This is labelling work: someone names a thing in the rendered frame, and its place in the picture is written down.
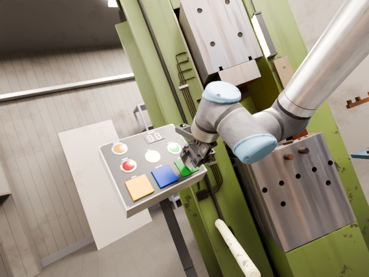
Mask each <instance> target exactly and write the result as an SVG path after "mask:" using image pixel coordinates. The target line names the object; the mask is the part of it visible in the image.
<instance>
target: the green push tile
mask: <svg viewBox="0 0 369 277"><path fill-rule="evenodd" d="M174 164H175V165H176V166H177V168H178V170H179V171H180V173H181V174H182V176H183V177H186V176H188V175H191V174H193V173H195V172H196V171H198V170H199V169H198V167H196V168H194V166H193V165H192V162H191V165H192V168H193V170H192V171H191V170H189V168H188V167H186V166H184V164H183V163H182V160H181V159H180V160H177V161H175V162H174Z"/></svg>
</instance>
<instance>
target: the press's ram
mask: <svg viewBox="0 0 369 277"><path fill-rule="evenodd" d="M179 25H180V28H181V31H182V33H183V36H184V39H185V41H186V44H187V46H188V49H189V52H190V54H191V57H192V59H193V62H194V65H195V68H196V70H197V73H198V75H199V78H200V80H201V83H202V85H203V88H204V90H205V88H206V86H207V85H208V84H209V83H211V82H212V81H213V79H214V78H215V76H216V75H217V73H218V72H219V71H222V70H225V69H228V68H231V67H234V66H236V65H239V64H242V63H245V62H248V61H250V60H253V59H255V62H257V61H258V60H259V59H260V58H261V57H262V56H263V54H262V51H261V49H260V46H259V44H258V41H257V39H256V36H255V34H254V31H253V28H252V26H251V23H250V21H249V18H248V16H247V13H246V11H245V8H244V5H243V2H242V0H181V1H180V16H179Z"/></svg>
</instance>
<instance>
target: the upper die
mask: <svg viewBox="0 0 369 277"><path fill-rule="evenodd" d="M260 77H261V75H260V72H259V69H258V66H257V64H256V62H255V59H253V60H250V61H248V62H245V63H242V64H239V65H236V66H234V67H231V68H228V69H225V70H222V71H219V72H218V73H217V75H216V76H215V78H214V79H213V81H212V82H214V81H223V82H227V83H229V84H232V85H233V86H235V87H236V88H241V87H244V86H247V87H249V86H250V85H251V84H253V83H254V82H255V81H256V80H257V79H259V78H260Z"/></svg>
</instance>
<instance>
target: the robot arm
mask: <svg viewBox="0 0 369 277"><path fill-rule="evenodd" d="M368 55H369V0H345V1H344V3H343V4H342V6H341V7H340V9H339V10H338V11H337V13H336V15H335V16H334V18H333V19H332V20H331V22H330V23H329V25H328V26H327V28H326V29H325V31H324V32H323V34H322V35H321V37H320V38H319V39H318V41H317V42H316V44H315V45H314V47H313V48H312V50H311V51H310V53H309V54H308V55H307V57H306V58H305V60H304V61H303V63H302V64H301V66H300V67H299V69H298V70H297V72H296V73H295V74H294V76H293V77H292V79H291V80H290V82H289V83H288V85H287V86H286V88H285V89H284V90H283V92H282V93H280V95H279V96H278V97H277V99H276V100H275V102H274V104H273V105H272V106H271V107H270V108H269V109H266V110H263V111H261V112H258V113H256V114H253V115H251V114H250V113H249V112H248V111H247V110H246V109H245V108H244V107H243V106H242V105H241V104H240V103H239V101H240V99H241V93H240V91H239V89H237V88H236V87H235V86H233V85H232V84H229V83H227V82H223V81H214V82H211V83H209V84H208V85H207V86H206V88H205V91H204V92H203V94H202V99H201V101H200V104H199V107H198V110H197V113H196V115H195V117H194V120H193V123H192V126H190V125H187V124H181V125H178V126H176V127H175V132H176V133H178V134H180V135H182V136H183V137H185V138H187V139H189V141H188V142H187V143H186V144H185V145H184V147H183V149H182V151H181V153H180V157H181V160H182V163H183V164H184V166H186V167H188V168H189V170H191V171H192V170H193V168H192V165H193V166H194V168H196V167H200V166H201V165H202V164H205V163H208V162H209V161H211V160H212V158H213V156H214V155H215V153H216V152H215V151H214V150H213V147H215V146H217V144H218V143H217V141H216V140H217V139H218V137H219V136H221V137H222V139H223V140H224V141H225V142H226V143H227V145H228V146H229V147H230V149H231V150H232V151H233V154H234V155H235V156H236V157H238V158H239V159H240V160H241V162H243V163H245V164H252V163H255V162H257V161H259V160H260V159H263V158H265V157H266V156H268V155H269V154H270V153H271V152H272V151H273V150H274V149H275V148H276V146H277V143H279V142H281V141H283V140H285V139H287V138H289V137H291V136H293V135H296V134H298V133H300V132H302V131H303V130H304V129H305V128H306V127H307V126H308V124H309V122H310V119H311V117H312V116H313V115H314V114H315V111H316V110H317V109H318V108H319V107H320V105H321V104H322V103H323V102H324V101H325V100H326V99H327V98H328V97H329V96H330V95H331V94H332V93H333V92H334V91H335V90H336V89H337V87H338V86H339V85H340V84H341V83H342V82H343V81H344V80H345V79H346V78H347V77H348V76H349V75H350V74H351V73H352V72H353V71H354V70H355V68H356V67H357V66H358V65H359V64H360V63H361V62H362V61H363V60H364V59H365V58H366V57H367V56H368ZM191 162H192V165H191Z"/></svg>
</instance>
